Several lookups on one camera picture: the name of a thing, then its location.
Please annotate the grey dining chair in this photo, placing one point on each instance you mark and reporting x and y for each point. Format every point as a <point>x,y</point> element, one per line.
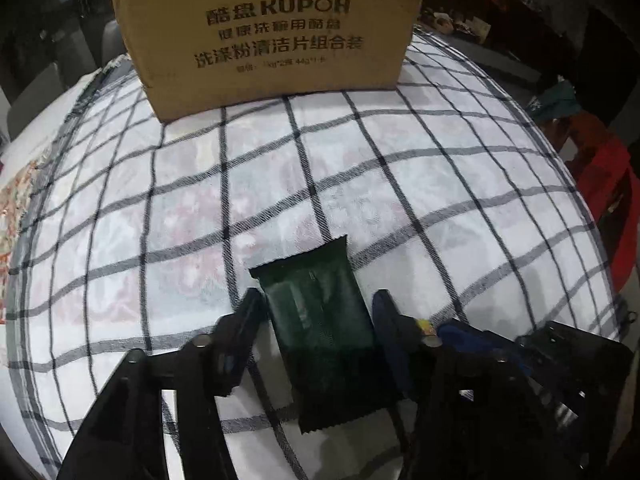
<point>37,96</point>
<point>112,43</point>

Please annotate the black white checked cloth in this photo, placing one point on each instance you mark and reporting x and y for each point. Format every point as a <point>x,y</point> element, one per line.
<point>141,235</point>

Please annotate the red bags beside table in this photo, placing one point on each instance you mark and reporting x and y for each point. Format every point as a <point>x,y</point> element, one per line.
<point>602,170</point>

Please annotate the brown cardboard box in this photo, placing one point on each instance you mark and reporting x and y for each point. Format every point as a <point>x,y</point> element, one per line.
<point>195,55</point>

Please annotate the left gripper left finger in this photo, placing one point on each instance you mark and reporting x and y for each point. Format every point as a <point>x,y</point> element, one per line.
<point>233,340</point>

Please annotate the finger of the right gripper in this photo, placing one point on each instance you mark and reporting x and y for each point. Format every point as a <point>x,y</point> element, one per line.
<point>468,339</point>

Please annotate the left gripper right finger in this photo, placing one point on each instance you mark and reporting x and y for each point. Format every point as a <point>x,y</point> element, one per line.
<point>401,339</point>

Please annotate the yellow jelly cup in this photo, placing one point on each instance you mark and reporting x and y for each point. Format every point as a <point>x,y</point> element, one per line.
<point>426,327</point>

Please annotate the patterned tile placemat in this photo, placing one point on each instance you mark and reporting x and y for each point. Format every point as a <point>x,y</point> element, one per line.
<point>15,198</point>

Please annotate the dark green snack packet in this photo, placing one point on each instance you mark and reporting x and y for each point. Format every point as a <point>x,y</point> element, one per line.
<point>336,366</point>

